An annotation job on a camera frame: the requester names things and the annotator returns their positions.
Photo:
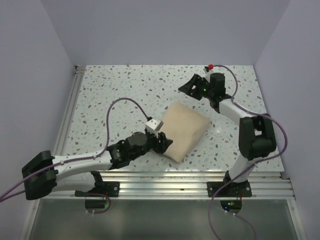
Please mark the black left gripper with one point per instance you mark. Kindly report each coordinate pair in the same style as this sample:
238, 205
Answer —
160, 147

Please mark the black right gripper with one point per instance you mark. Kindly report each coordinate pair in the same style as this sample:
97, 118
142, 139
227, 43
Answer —
197, 81

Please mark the beige cloth mat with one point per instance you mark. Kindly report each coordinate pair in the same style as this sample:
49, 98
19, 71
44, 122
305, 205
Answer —
185, 127

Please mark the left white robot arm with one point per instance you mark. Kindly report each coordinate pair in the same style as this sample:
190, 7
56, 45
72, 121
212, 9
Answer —
46, 173

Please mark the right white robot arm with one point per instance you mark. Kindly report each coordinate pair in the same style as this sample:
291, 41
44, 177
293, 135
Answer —
256, 136

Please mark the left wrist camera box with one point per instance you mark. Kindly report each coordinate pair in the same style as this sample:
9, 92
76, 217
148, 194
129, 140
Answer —
153, 126

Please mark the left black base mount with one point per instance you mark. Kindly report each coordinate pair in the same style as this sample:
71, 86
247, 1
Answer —
101, 188

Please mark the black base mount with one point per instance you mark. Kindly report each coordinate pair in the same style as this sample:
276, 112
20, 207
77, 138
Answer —
101, 188
234, 189

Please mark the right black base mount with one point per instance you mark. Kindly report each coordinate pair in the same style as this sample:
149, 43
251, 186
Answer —
234, 189

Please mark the aluminium frame rails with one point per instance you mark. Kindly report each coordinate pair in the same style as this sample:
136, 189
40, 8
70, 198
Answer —
174, 136

